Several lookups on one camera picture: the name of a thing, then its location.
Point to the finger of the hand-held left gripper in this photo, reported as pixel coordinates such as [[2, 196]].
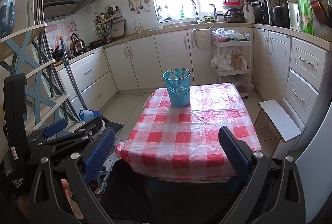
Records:
[[55, 126], [88, 130]]

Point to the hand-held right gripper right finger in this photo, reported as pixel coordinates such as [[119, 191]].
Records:
[[234, 153]]

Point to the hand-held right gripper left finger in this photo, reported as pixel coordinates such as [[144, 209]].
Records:
[[99, 155]]

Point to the blue perforated plastic basket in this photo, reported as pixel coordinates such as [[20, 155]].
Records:
[[179, 94]]

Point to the set of wooden chopsticks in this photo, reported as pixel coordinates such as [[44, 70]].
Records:
[[179, 72]]

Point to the person's left hand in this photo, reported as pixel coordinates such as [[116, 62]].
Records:
[[65, 189]]

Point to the blue plastic shopping bag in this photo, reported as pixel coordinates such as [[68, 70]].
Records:
[[87, 115]]

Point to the dark floor mat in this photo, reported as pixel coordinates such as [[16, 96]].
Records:
[[115, 128]]

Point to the blue white folding shelf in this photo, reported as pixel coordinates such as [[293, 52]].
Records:
[[39, 83]]

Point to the red checkered plastic tablecloth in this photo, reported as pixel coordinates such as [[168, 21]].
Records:
[[197, 122]]

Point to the person's dark trousers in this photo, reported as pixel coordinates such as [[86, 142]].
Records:
[[134, 195]]

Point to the white wooden stool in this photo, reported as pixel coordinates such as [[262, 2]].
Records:
[[278, 120]]

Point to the black wok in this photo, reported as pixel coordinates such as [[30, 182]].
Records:
[[57, 54]]

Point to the white appliance side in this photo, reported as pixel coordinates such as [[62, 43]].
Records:
[[316, 161]]

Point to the stainless steel kettle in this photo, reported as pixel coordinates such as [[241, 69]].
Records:
[[77, 46]]

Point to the black frying pan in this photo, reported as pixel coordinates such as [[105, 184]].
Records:
[[97, 44]]

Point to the pink printed plastic bag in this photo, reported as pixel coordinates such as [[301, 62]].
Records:
[[240, 60]]

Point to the white plastic bag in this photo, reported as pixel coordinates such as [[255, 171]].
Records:
[[221, 60]]

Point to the dark framed drying tray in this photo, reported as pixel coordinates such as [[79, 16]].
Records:
[[119, 29]]

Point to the white base kitchen cabinets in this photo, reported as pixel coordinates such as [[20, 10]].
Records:
[[171, 57]]

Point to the white rolling storage cart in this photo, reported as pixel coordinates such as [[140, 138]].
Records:
[[230, 43]]

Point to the clear oil bottle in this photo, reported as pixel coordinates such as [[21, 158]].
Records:
[[138, 28]]

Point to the clear plastic bag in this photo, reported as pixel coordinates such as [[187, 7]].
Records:
[[230, 35]]

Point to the black range hood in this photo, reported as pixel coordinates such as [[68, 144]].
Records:
[[62, 7]]

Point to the white hanging waste bin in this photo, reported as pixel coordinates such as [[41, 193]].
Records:
[[202, 38]]

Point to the stack of pans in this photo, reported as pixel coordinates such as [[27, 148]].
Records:
[[233, 16]]

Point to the white plastic jug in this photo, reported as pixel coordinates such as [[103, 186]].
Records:
[[249, 15]]

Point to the black toaster oven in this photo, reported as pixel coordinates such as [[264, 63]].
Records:
[[259, 12]]

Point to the black cooking pot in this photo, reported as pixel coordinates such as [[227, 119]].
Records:
[[280, 17]]

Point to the chrome kitchen faucet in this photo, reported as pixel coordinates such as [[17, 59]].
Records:
[[197, 15]]

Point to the green dish soap bottle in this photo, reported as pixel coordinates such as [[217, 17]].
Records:
[[182, 14]]

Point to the white electric thermos pot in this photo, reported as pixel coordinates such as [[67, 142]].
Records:
[[294, 13]]

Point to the green snack packet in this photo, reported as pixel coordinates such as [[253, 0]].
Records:
[[306, 13]]

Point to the copper frying pan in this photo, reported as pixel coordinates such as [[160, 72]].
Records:
[[320, 9]]

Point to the pink wall decals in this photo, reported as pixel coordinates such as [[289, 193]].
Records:
[[71, 28]]

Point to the wall utensil rack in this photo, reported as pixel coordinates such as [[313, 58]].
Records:
[[106, 21]]

